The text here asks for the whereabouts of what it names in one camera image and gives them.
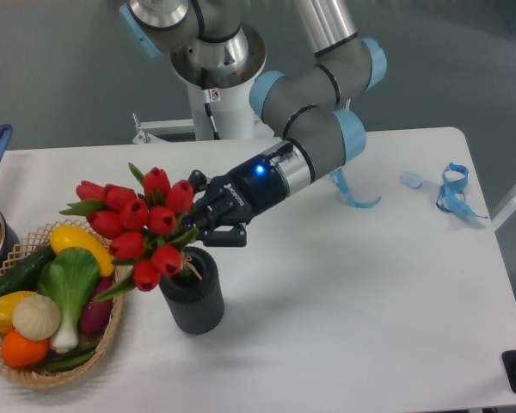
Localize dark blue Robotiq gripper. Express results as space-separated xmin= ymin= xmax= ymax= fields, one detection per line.
xmin=187 ymin=139 xmax=316 ymax=247

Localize red tulip bouquet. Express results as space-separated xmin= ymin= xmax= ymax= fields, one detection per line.
xmin=61 ymin=163 xmax=204 ymax=301

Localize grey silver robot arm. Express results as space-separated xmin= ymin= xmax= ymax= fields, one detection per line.
xmin=120 ymin=1 xmax=386 ymax=247

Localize dark grey ribbed vase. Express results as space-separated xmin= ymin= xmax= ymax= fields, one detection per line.
xmin=159 ymin=247 xmax=224 ymax=335

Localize curled blue tape strip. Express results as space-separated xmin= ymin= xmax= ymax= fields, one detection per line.
xmin=329 ymin=168 xmax=382 ymax=209

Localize yellow toy squash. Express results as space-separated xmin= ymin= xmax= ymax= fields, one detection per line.
xmin=50 ymin=225 xmax=115 ymax=277

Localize green toy bok choy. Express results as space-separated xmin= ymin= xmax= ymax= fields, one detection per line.
xmin=37 ymin=248 xmax=100 ymax=354

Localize purple toy sweet potato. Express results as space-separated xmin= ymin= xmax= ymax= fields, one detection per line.
xmin=79 ymin=278 xmax=113 ymax=336

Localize woven wicker basket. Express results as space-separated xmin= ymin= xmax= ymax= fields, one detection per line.
xmin=0 ymin=219 xmax=124 ymax=389

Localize small light blue cap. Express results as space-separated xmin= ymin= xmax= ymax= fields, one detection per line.
xmin=400 ymin=172 xmax=423 ymax=189

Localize dark green toy cucumber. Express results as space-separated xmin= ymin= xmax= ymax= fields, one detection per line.
xmin=0 ymin=245 xmax=56 ymax=297

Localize cream toy steamed bun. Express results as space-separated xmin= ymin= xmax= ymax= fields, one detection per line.
xmin=12 ymin=294 xmax=61 ymax=341

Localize green toy bean pods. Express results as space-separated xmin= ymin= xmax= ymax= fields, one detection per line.
xmin=44 ymin=340 xmax=99 ymax=373

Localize crumpled blue tape bundle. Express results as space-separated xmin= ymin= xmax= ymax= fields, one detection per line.
xmin=435 ymin=163 xmax=488 ymax=220

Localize yellow toy bell pepper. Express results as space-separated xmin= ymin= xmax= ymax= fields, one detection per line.
xmin=0 ymin=291 xmax=37 ymax=333

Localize orange toy fruit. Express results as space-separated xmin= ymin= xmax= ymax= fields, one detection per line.
xmin=1 ymin=330 xmax=49 ymax=367

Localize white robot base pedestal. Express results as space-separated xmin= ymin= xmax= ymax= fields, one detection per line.
xmin=132 ymin=80 xmax=276 ymax=145

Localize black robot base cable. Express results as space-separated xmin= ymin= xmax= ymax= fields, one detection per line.
xmin=200 ymin=67 xmax=222 ymax=141

